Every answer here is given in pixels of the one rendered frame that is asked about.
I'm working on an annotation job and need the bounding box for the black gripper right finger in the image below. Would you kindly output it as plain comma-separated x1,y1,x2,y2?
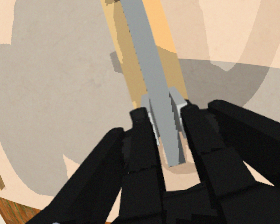
168,86,280,224

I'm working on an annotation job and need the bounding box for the grey square stick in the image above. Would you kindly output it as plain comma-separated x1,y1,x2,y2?
132,34,186,167
120,0,153,39

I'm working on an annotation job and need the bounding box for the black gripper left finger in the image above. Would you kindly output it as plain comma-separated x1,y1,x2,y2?
25,94,166,224

